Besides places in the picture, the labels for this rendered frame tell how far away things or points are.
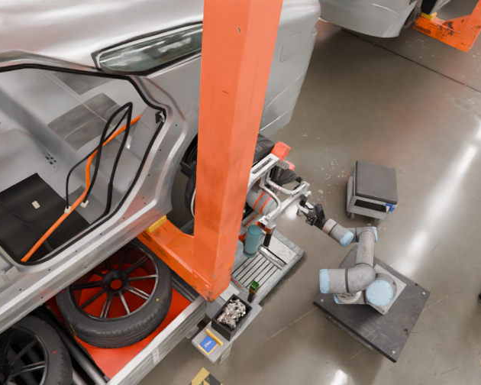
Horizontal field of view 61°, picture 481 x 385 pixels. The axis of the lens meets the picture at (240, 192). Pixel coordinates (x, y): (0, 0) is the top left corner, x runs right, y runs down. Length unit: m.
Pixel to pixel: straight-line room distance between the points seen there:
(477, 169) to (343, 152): 1.39
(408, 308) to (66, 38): 2.52
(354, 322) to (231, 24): 2.12
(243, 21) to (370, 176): 2.62
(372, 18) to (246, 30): 3.38
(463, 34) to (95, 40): 4.45
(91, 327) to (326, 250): 1.88
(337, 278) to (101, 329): 1.28
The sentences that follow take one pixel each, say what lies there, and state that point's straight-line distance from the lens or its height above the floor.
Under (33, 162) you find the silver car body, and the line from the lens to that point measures 2.73.
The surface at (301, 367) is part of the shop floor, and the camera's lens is 2.95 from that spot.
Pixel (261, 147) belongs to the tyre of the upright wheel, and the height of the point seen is 1.17.
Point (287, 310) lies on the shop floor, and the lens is 3.07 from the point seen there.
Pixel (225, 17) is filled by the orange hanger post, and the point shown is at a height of 2.19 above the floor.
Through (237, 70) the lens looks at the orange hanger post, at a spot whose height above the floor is 2.06.
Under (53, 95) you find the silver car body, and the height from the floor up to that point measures 1.03.
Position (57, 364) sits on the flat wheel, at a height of 0.50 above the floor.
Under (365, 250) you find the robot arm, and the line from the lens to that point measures 2.27.
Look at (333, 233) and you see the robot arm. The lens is 2.45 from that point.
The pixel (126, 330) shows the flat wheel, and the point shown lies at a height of 0.50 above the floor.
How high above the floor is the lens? 2.73
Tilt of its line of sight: 49 degrees down
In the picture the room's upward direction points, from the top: 10 degrees clockwise
